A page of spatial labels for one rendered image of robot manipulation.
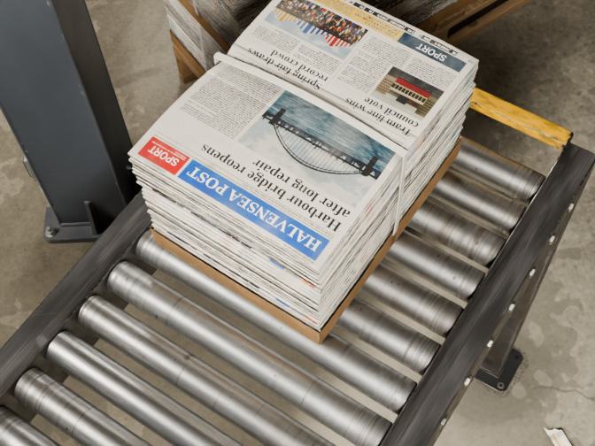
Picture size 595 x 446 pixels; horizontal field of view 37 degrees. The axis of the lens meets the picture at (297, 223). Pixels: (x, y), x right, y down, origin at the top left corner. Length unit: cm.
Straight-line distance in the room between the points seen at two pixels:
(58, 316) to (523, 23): 178
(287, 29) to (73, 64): 68
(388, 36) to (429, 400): 48
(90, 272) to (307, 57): 43
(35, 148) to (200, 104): 94
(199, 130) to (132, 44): 155
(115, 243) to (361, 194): 42
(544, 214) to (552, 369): 83
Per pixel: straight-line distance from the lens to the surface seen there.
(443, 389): 119
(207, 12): 204
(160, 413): 119
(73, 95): 187
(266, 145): 108
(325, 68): 116
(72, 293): 129
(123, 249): 130
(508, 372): 208
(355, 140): 109
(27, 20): 172
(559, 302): 219
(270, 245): 102
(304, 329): 118
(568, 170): 139
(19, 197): 240
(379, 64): 116
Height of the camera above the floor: 191
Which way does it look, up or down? 59 degrees down
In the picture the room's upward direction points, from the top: 4 degrees counter-clockwise
